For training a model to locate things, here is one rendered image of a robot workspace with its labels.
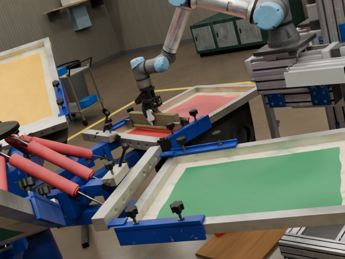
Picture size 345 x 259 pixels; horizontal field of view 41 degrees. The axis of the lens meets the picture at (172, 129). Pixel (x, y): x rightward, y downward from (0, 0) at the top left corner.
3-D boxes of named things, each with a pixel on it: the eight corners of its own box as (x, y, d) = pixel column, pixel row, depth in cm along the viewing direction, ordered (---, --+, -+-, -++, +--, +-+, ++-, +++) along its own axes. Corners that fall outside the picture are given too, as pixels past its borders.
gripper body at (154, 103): (152, 111, 239) (145, 89, 236) (142, 110, 246) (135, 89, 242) (163, 105, 244) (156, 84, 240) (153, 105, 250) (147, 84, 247)
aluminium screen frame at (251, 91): (197, 90, 307) (195, 85, 306) (267, 90, 262) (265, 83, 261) (102, 141, 263) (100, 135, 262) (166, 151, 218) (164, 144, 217)
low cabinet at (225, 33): (307, 24, 941) (300, -9, 920) (270, 47, 833) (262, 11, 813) (237, 36, 1054) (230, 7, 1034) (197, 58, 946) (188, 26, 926)
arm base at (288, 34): (305, 35, 217) (301, 15, 214) (291, 45, 207) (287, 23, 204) (277, 40, 227) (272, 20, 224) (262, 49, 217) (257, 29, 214)
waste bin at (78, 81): (98, 93, 904) (85, 58, 882) (76, 105, 866) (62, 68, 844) (80, 95, 943) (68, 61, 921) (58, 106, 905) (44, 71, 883)
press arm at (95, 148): (113, 145, 237) (110, 136, 236) (119, 146, 233) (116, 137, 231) (85, 160, 228) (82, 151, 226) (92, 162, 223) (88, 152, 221)
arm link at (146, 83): (133, 81, 241) (145, 76, 246) (135, 90, 243) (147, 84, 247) (141, 81, 235) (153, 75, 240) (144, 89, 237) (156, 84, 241)
